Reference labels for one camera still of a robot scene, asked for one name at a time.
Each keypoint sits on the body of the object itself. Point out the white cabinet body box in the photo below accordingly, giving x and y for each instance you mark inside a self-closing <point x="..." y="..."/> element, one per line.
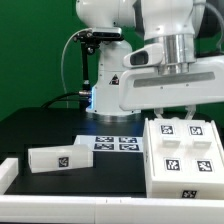
<point x="185" y="186"/>

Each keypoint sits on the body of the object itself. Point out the white cabinet door with knob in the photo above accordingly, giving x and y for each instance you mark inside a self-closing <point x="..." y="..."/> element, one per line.
<point x="204" y="152"/>

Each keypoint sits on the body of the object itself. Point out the white base tag sheet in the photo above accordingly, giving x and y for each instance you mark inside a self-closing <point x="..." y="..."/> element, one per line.
<point x="111" y="143"/>

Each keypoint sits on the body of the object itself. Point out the white long cabinet block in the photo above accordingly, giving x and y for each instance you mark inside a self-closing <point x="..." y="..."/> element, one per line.
<point x="57" y="158"/>

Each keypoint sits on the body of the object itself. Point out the white fence rail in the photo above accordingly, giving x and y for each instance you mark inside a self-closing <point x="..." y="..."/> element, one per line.
<point x="8" y="172"/>
<point x="90" y="210"/>

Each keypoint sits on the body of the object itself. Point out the white cabinet door panel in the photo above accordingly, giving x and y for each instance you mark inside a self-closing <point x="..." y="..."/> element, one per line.
<point x="168" y="148"/>

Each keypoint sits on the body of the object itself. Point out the white left fence rail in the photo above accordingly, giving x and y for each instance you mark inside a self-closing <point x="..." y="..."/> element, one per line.
<point x="8" y="172"/>

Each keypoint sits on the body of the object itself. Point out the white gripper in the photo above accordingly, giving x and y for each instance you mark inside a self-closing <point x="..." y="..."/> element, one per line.
<point x="144" y="88"/>

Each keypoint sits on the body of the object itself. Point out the white front fence rail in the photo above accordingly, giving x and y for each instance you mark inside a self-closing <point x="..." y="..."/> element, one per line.
<point x="90" y="210"/>

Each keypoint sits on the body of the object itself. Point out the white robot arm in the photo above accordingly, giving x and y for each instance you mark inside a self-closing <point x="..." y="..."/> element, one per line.
<point x="147" y="55"/>

